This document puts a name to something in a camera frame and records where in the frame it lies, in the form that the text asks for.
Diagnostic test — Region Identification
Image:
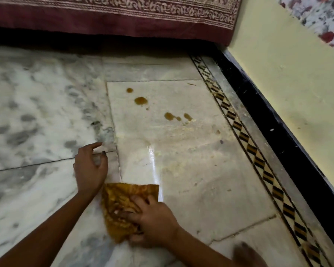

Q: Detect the person's right forearm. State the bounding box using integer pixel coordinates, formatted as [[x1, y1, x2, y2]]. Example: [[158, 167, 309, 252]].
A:
[[167, 226, 241, 267]]

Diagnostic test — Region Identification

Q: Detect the person's right hand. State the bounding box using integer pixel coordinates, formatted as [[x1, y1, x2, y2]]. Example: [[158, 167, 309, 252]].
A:
[[118, 195, 182, 248]]

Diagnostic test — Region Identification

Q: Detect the white floral cloth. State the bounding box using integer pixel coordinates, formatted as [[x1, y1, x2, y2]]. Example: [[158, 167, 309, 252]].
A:
[[273, 0, 334, 54]]

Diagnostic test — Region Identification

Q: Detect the person's foot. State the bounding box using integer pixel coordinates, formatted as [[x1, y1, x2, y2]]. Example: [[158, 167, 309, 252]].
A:
[[232, 241, 268, 267]]

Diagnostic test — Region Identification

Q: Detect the person's left forearm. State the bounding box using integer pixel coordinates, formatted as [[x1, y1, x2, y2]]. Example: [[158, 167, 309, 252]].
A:
[[0, 190, 97, 267]]

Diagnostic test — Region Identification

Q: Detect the yellow cleaning cloth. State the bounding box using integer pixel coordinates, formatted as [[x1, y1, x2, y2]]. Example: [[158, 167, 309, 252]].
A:
[[101, 183, 160, 244]]

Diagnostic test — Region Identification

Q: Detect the maroon patterned bedsheet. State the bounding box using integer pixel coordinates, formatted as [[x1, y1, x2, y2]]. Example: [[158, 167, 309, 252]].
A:
[[0, 0, 243, 46]]

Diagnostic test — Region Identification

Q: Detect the person's left hand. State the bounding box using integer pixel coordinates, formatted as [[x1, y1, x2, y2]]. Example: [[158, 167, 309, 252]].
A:
[[73, 142, 109, 195]]

